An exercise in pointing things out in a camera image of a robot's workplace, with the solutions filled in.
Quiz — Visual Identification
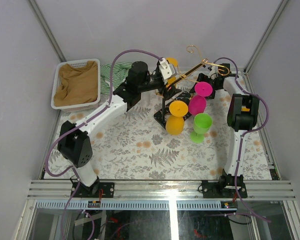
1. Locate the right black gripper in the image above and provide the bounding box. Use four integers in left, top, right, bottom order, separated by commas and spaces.
190, 73, 222, 100

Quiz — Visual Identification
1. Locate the pink plastic wine glass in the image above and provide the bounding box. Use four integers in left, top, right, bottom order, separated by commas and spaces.
188, 82, 213, 116

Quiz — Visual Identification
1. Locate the gold wine glass rack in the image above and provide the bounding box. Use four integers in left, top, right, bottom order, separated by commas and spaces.
152, 45, 232, 128

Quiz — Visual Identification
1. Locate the orange wine glass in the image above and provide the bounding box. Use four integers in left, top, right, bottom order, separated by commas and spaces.
166, 57, 178, 86
241, 106, 250, 112
165, 100, 188, 136

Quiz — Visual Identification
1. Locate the green plastic wine glass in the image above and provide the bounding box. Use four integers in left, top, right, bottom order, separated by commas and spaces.
189, 113, 213, 144

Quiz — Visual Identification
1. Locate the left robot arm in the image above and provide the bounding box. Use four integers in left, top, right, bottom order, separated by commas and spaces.
57, 58, 175, 198

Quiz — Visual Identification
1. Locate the green striped cloth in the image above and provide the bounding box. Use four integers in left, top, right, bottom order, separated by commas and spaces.
100, 62, 132, 95

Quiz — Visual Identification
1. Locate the floral table mat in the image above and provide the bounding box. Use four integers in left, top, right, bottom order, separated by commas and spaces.
44, 70, 273, 181

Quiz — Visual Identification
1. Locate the white plastic basket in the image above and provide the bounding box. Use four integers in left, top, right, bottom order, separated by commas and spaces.
50, 58, 101, 113

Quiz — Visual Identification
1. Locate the brown cloth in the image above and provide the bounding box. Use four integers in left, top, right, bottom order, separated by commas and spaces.
53, 61, 99, 107

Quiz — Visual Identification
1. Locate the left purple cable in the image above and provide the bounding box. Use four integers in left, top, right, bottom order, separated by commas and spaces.
44, 49, 166, 240

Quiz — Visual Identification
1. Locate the purple cable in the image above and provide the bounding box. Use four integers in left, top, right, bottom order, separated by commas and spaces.
44, 49, 166, 240
211, 57, 272, 224

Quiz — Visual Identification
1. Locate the aluminium front rail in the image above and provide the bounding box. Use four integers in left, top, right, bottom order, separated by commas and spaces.
27, 179, 296, 201

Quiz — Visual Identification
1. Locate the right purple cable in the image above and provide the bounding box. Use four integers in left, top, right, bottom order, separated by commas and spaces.
211, 57, 272, 224

